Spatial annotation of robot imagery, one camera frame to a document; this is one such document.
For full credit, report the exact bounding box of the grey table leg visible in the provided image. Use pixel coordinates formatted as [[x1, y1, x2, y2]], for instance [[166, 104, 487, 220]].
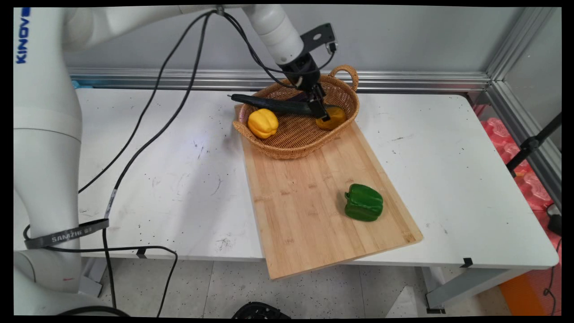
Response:
[[422, 266, 531, 314], [78, 258, 109, 297]]

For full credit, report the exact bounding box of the aluminium back frame rail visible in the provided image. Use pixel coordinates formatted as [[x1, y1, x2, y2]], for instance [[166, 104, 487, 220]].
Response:
[[67, 67, 491, 93]]

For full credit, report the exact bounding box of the dark green cucumber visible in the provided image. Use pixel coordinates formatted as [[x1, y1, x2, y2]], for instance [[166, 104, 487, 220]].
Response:
[[228, 93, 342, 115]]

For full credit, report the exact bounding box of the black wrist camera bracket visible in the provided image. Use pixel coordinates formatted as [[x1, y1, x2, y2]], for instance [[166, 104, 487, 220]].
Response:
[[300, 23, 338, 55]]

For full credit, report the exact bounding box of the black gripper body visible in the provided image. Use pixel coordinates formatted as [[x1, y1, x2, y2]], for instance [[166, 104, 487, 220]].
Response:
[[282, 53, 324, 92]]

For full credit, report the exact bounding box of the thin black cable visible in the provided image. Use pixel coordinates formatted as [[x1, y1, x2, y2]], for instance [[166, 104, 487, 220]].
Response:
[[543, 237, 562, 315]]

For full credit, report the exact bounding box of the black cable with white label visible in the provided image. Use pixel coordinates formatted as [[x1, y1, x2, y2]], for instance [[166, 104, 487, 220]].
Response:
[[102, 9, 216, 310]]

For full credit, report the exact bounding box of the woven wicker basket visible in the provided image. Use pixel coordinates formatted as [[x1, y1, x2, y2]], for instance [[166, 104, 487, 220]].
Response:
[[232, 65, 360, 160]]

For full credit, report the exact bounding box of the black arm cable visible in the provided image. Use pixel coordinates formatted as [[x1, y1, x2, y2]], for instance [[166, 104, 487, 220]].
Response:
[[78, 11, 213, 194]]

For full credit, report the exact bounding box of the green bell pepper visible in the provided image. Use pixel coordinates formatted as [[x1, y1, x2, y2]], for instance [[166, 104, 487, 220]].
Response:
[[344, 183, 384, 222]]

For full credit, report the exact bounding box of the black tripod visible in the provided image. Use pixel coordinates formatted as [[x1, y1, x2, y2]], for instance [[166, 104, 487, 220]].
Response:
[[507, 112, 562, 176]]

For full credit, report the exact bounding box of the aluminium side frame rail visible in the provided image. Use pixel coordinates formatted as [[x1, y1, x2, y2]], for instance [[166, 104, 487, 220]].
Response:
[[487, 81, 562, 211]]

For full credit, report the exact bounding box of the black Samzhe velcro strap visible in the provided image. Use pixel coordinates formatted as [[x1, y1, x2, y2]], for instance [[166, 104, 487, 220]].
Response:
[[24, 218, 110, 250]]

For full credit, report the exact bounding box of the aluminium corner frame post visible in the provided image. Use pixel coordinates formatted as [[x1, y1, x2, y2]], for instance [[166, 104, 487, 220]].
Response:
[[487, 7, 561, 81]]

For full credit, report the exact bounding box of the wooden cutting board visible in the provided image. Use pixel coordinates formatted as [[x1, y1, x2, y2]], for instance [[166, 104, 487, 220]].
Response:
[[234, 104, 424, 281]]

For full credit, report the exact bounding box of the black floor cable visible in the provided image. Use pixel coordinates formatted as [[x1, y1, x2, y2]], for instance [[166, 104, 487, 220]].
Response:
[[23, 224, 178, 317]]

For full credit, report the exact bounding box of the pink foam mat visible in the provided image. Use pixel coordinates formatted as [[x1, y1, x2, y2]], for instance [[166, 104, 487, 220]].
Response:
[[479, 118, 562, 265]]

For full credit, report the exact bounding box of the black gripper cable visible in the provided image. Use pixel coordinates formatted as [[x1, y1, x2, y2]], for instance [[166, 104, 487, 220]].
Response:
[[219, 10, 337, 88]]

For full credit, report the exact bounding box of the orange bell pepper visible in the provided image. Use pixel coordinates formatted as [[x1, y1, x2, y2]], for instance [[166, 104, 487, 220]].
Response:
[[315, 107, 347, 131]]

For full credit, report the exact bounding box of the yellow bell pepper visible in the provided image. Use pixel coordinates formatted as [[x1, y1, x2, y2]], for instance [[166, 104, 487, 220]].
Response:
[[248, 108, 279, 139]]

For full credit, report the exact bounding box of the black round floor object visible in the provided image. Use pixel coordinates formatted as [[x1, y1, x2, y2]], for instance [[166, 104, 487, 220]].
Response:
[[232, 302, 291, 319]]

